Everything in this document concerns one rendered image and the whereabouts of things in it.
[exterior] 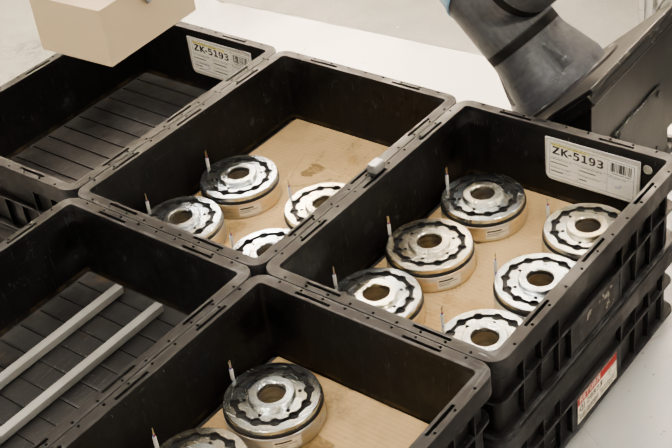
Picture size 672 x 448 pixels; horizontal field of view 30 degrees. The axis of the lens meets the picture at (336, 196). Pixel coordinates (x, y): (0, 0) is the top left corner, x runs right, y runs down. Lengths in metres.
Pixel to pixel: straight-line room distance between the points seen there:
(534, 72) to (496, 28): 0.08
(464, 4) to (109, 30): 0.50
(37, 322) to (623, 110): 0.79
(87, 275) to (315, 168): 0.34
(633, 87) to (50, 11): 0.76
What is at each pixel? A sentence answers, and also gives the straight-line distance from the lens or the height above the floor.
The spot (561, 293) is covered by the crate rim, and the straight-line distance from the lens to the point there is 1.27.
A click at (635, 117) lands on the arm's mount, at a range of 1.73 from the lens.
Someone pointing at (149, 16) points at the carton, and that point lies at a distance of 1.58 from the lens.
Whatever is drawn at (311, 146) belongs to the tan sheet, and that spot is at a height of 0.83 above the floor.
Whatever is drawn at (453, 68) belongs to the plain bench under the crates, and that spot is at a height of 0.70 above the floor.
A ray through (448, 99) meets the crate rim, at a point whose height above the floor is 0.93.
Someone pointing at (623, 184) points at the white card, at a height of 0.88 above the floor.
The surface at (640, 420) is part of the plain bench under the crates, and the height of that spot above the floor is 0.70.
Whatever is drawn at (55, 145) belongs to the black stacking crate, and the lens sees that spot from 1.85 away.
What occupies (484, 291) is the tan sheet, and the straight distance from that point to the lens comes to 1.44.
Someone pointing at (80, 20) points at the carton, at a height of 1.10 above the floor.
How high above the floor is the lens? 1.74
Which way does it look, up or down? 34 degrees down
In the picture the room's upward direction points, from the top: 8 degrees counter-clockwise
